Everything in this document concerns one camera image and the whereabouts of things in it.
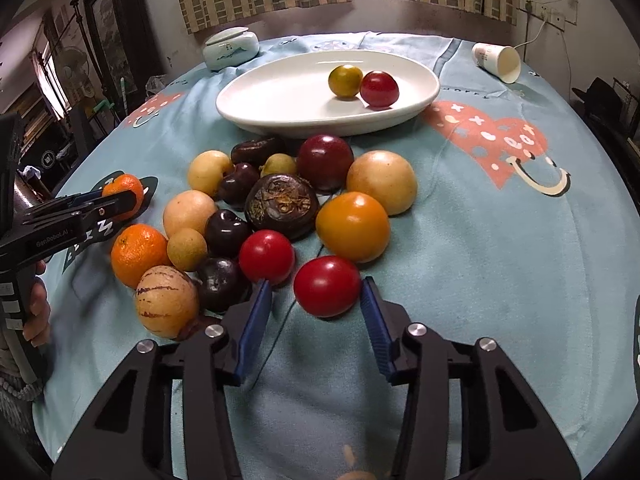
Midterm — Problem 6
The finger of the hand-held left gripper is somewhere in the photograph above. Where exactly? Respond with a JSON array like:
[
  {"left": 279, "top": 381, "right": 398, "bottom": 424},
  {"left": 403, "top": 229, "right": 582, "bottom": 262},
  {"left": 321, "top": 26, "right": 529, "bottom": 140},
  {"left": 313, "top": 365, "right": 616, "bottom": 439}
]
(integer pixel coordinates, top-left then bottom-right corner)
[
  {"left": 20, "top": 191, "right": 146, "bottom": 233},
  {"left": 50, "top": 187, "right": 108, "bottom": 211}
]

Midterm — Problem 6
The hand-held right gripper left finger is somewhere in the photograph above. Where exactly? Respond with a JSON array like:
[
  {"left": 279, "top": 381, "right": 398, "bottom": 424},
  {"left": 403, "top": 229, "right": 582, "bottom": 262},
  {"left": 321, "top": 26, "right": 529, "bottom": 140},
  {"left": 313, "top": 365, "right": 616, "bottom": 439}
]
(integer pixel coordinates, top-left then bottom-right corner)
[{"left": 52, "top": 280, "right": 273, "bottom": 480}]

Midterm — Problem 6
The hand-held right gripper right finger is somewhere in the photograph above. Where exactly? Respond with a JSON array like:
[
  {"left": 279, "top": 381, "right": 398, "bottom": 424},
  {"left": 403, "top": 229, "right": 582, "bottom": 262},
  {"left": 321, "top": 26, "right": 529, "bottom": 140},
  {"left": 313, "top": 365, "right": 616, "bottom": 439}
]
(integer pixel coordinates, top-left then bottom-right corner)
[{"left": 361, "top": 276, "right": 583, "bottom": 480}]

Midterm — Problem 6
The orange mandarin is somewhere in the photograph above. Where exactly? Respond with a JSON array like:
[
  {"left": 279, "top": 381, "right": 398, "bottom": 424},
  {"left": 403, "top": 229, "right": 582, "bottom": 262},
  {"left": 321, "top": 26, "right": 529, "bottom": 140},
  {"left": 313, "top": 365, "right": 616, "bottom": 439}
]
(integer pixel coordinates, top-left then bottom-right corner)
[
  {"left": 111, "top": 224, "right": 172, "bottom": 289},
  {"left": 101, "top": 174, "right": 146, "bottom": 221}
]

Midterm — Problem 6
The dark purple plum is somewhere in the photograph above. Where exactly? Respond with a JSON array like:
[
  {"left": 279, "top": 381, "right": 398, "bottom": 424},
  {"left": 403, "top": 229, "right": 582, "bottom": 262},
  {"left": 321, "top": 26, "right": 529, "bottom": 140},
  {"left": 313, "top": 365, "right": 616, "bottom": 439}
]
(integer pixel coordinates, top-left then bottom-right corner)
[
  {"left": 231, "top": 137, "right": 288, "bottom": 167},
  {"left": 204, "top": 209, "right": 252, "bottom": 259},
  {"left": 194, "top": 257, "right": 253, "bottom": 312}
]

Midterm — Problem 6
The tan longan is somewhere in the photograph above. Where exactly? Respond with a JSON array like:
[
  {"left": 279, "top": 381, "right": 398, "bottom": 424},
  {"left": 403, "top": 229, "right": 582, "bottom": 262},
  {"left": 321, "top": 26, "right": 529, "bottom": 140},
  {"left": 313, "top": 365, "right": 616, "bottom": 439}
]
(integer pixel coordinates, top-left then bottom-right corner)
[{"left": 166, "top": 227, "right": 208, "bottom": 272}]

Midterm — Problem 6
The striped pepino melon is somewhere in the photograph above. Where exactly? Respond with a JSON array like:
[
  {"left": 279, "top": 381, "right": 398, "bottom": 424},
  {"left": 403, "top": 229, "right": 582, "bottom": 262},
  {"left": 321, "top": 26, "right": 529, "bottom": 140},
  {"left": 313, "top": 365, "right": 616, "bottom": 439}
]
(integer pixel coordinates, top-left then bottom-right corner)
[{"left": 135, "top": 265, "right": 200, "bottom": 339}]

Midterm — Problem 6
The orange tomato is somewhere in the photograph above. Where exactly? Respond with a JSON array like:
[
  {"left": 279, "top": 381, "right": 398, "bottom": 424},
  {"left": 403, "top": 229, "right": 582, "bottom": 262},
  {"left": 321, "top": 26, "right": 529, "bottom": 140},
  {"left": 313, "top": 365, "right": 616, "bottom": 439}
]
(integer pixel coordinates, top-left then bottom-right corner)
[{"left": 315, "top": 191, "right": 391, "bottom": 264}]

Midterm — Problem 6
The small dark cherry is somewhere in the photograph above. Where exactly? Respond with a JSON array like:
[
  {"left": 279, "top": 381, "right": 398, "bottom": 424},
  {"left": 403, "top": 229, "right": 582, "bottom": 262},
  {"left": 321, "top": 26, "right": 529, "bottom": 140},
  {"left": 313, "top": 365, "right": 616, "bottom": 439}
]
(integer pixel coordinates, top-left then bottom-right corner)
[{"left": 218, "top": 162, "right": 261, "bottom": 211}]

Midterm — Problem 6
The dark brown mangosteen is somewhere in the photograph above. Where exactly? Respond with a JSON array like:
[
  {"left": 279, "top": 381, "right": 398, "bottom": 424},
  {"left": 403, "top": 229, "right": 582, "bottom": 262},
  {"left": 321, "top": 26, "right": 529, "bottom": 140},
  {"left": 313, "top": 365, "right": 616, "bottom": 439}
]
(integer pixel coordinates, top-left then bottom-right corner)
[{"left": 244, "top": 174, "right": 321, "bottom": 241}]

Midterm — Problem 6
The large yellow fruit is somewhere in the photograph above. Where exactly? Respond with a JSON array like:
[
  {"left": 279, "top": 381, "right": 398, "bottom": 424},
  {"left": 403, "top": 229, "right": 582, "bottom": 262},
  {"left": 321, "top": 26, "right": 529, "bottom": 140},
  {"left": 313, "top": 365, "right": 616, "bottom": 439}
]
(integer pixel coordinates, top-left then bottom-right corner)
[{"left": 346, "top": 151, "right": 418, "bottom": 216}]

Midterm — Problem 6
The small green-yellow fruit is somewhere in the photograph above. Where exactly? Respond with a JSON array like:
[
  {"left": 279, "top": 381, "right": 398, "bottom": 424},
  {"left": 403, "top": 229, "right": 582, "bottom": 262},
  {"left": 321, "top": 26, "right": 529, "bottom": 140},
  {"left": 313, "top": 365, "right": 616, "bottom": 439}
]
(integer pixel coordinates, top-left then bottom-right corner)
[{"left": 260, "top": 153, "right": 299, "bottom": 178}]

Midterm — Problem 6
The large dark red plum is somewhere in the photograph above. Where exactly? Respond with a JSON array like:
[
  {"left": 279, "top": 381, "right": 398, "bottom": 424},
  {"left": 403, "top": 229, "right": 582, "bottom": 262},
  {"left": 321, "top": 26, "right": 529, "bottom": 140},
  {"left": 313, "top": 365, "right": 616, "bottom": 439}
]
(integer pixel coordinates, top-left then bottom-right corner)
[{"left": 296, "top": 134, "right": 356, "bottom": 192}]

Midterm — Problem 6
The white oval plate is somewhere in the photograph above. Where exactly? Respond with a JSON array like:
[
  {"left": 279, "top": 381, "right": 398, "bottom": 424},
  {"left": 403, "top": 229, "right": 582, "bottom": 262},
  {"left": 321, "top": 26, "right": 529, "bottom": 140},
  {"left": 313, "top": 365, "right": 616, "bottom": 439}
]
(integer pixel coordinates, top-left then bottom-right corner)
[{"left": 215, "top": 50, "right": 441, "bottom": 139}]

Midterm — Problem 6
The person's left forearm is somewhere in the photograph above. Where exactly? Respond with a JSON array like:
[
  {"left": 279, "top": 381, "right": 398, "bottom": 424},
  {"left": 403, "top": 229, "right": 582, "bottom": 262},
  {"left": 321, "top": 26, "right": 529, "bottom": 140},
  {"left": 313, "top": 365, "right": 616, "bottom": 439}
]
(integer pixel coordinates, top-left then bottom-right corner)
[{"left": 0, "top": 342, "right": 51, "bottom": 411}]

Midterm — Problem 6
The person's left hand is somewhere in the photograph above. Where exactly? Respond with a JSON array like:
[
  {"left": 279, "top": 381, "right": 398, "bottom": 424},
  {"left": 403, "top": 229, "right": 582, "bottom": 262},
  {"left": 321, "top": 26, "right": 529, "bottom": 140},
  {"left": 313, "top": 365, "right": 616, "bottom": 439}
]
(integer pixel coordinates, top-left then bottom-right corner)
[{"left": 22, "top": 259, "right": 52, "bottom": 346}]

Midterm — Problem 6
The light blue printed tablecloth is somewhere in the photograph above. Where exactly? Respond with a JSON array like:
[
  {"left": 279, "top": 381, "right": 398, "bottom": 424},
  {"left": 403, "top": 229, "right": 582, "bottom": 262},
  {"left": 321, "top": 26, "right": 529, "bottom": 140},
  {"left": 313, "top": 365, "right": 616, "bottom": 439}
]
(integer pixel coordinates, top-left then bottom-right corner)
[{"left": 32, "top": 31, "right": 633, "bottom": 480}]

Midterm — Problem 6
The clear plastic bag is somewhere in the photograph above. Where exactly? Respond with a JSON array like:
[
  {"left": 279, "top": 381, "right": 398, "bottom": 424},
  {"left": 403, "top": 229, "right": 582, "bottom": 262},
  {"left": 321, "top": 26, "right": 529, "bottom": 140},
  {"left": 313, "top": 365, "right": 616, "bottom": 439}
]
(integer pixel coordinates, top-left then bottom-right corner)
[{"left": 145, "top": 74, "right": 168, "bottom": 101}]

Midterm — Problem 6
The electric fan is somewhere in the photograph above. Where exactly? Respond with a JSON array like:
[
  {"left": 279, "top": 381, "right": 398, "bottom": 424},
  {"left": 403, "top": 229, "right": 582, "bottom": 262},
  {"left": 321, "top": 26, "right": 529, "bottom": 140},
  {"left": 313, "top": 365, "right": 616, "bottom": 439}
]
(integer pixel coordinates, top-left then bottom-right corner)
[{"left": 57, "top": 46, "right": 93, "bottom": 106}]

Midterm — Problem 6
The dark framed picture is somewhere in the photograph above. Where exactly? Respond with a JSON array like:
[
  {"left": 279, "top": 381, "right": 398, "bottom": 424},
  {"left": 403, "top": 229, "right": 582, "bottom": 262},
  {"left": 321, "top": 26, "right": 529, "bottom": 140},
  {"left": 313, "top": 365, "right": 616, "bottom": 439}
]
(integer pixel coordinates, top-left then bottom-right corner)
[{"left": 80, "top": 0, "right": 166, "bottom": 126}]

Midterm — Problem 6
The pale ceramic lidded jar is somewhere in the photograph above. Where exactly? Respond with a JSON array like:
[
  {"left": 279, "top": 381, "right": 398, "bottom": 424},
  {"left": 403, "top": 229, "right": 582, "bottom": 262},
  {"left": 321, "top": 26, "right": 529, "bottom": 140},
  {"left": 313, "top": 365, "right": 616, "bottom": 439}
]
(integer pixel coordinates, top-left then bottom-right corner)
[{"left": 202, "top": 26, "right": 261, "bottom": 72}]

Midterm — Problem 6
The small red tomato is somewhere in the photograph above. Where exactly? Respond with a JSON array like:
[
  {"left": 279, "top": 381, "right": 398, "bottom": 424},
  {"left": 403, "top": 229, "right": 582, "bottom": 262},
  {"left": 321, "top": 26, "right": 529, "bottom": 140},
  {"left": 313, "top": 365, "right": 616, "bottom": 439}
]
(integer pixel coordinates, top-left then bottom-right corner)
[{"left": 360, "top": 71, "right": 400, "bottom": 108}]

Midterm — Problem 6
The yellow-green tomato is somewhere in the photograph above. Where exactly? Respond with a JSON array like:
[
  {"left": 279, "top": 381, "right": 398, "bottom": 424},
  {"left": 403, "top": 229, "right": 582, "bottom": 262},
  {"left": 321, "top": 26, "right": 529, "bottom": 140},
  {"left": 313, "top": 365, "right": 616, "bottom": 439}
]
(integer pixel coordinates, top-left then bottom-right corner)
[{"left": 328, "top": 64, "right": 364, "bottom": 99}]

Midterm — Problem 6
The white paper cup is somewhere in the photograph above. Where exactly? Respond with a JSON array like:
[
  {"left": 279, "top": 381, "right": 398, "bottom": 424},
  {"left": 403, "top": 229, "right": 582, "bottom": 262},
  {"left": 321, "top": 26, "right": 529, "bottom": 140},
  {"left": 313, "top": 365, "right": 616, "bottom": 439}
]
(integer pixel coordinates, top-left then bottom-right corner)
[{"left": 471, "top": 41, "right": 522, "bottom": 84}]

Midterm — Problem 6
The black hat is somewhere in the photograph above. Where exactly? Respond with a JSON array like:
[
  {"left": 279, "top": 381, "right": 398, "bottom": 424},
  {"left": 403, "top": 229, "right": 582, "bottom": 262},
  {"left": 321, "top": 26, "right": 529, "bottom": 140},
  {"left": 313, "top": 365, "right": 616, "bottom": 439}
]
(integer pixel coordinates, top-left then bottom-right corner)
[{"left": 572, "top": 77, "right": 631, "bottom": 111}]

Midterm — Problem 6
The white power cable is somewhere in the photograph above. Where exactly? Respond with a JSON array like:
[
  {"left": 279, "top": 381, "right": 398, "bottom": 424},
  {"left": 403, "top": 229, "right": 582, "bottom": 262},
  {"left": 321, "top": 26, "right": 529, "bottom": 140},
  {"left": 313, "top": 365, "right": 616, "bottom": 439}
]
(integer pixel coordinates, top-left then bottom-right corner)
[{"left": 515, "top": 17, "right": 546, "bottom": 53}]

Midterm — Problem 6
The white wall outlet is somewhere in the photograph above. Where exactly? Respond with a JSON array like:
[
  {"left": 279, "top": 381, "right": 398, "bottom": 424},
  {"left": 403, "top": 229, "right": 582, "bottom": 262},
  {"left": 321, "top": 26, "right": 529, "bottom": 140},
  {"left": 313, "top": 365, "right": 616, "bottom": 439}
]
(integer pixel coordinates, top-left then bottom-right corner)
[{"left": 517, "top": 0, "right": 566, "bottom": 31}]

